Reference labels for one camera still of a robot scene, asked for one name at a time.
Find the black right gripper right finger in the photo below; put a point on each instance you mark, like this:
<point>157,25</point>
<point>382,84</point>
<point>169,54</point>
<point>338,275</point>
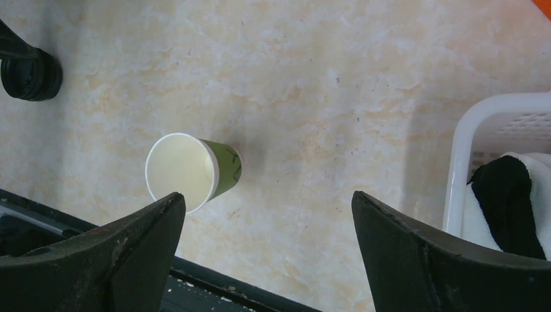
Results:
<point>412,266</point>

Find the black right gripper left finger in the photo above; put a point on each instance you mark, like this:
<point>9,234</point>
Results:
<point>121,266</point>

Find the green paper coffee cup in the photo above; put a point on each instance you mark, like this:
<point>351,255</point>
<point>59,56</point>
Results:
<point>198,169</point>

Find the black white cloth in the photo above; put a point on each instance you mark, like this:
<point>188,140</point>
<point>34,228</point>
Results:
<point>507,205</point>

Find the white plastic basket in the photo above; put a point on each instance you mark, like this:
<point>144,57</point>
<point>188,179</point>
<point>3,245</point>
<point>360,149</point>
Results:
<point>518,123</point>

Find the stack of black lids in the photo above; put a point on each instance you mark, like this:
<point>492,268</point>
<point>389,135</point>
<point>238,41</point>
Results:
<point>32,79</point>

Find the orange paper bag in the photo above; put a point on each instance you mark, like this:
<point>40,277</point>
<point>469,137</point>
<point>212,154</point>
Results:
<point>544,6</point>

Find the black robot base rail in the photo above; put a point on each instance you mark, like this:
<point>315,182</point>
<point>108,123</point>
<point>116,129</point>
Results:
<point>189,287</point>

